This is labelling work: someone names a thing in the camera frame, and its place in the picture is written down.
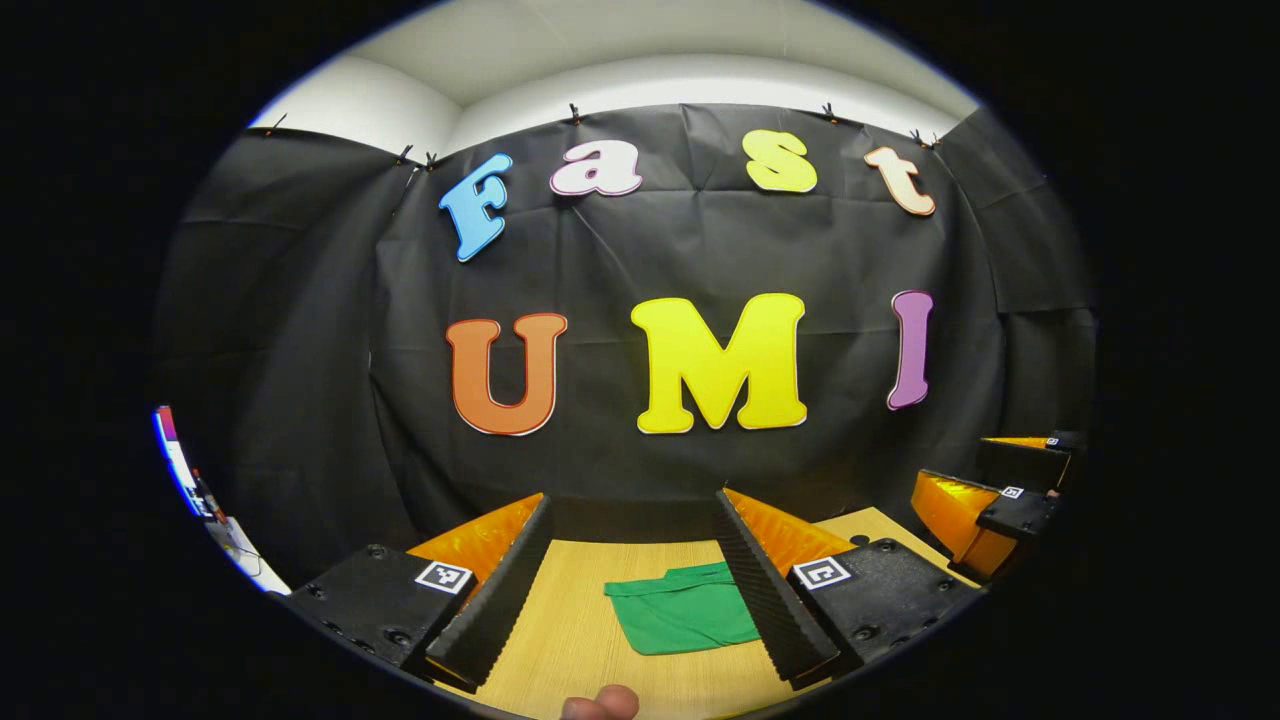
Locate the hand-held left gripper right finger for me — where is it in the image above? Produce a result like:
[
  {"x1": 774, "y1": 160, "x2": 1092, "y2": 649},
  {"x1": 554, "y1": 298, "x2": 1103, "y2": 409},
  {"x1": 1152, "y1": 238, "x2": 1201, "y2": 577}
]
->
[{"x1": 713, "y1": 488, "x2": 986, "y2": 691}]

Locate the black backdrop cloth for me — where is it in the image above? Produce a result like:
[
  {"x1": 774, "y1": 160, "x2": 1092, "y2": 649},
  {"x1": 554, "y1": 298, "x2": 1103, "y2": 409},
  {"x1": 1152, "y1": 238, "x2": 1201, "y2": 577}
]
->
[{"x1": 150, "y1": 100, "x2": 1101, "y2": 591}]

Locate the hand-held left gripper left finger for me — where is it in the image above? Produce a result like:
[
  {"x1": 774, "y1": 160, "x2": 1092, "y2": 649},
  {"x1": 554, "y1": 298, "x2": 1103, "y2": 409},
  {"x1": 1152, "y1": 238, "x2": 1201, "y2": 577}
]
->
[{"x1": 285, "y1": 492, "x2": 554, "y2": 693}]

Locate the green T-shirt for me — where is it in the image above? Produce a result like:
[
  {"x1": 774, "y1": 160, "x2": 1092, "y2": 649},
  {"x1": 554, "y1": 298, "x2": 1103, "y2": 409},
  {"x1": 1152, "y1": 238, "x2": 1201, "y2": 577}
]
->
[{"x1": 604, "y1": 562, "x2": 761, "y2": 657}]

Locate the bright screen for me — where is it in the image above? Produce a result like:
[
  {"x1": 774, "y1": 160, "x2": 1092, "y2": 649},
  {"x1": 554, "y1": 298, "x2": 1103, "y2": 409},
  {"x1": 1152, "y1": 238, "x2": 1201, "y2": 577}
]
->
[{"x1": 153, "y1": 405, "x2": 211, "y2": 521}]

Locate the white surface with cables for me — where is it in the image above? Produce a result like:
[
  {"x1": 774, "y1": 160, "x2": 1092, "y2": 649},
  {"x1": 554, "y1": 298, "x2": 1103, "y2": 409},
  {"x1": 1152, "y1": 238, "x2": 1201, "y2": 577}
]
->
[{"x1": 205, "y1": 515, "x2": 291, "y2": 596}]

